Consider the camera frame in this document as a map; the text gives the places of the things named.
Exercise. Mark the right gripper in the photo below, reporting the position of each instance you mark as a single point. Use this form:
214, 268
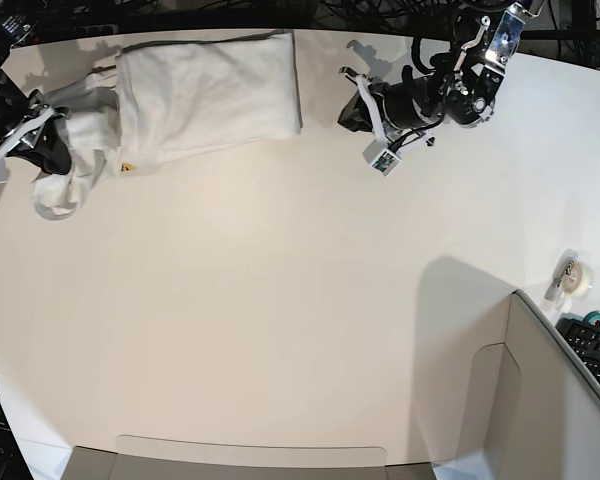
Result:
29, 130

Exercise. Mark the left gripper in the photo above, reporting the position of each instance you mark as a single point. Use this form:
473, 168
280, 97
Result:
411, 104

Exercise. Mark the white printed t-shirt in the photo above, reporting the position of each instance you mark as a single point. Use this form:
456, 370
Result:
167, 101

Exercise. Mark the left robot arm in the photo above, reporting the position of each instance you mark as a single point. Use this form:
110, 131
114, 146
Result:
460, 84

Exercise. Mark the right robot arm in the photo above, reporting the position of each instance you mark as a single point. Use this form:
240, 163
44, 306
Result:
17, 21

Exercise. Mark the clear tape dispenser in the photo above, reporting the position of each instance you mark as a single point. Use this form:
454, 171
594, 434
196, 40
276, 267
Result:
572, 279

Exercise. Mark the green tape roll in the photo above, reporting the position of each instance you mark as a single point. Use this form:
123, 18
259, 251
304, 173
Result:
592, 318

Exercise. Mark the black computer keyboard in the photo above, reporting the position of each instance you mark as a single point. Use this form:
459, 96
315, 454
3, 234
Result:
584, 339

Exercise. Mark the grey cardboard box right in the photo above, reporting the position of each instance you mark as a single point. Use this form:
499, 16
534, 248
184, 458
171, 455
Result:
532, 410

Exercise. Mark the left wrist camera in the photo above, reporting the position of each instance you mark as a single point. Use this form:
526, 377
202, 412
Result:
380, 158

